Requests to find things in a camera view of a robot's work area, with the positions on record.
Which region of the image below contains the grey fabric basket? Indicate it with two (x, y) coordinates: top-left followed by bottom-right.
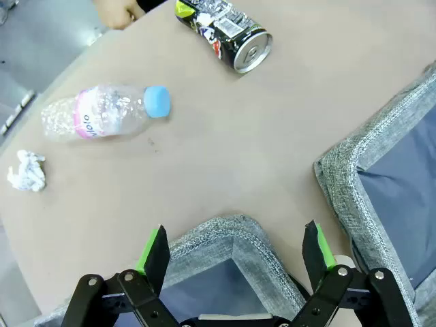
(313, 63), (436, 327)
(33, 213), (313, 327)

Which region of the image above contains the crushed black drink can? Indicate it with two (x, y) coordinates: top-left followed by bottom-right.
(174, 0), (273, 74)

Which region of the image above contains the person's right hand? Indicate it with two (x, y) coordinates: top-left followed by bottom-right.
(93, 0), (146, 30)

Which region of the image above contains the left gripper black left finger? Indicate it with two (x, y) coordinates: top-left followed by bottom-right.
(63, 223), (180, 327)

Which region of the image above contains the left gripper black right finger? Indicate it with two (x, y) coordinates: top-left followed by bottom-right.
(291, 219), (422, 327)

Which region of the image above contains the clear bottle with blue cap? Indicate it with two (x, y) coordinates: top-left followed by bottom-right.
(40, 83), (172, 142)

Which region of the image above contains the white paper ball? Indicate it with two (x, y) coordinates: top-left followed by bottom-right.
(7, 149), (47, 192)

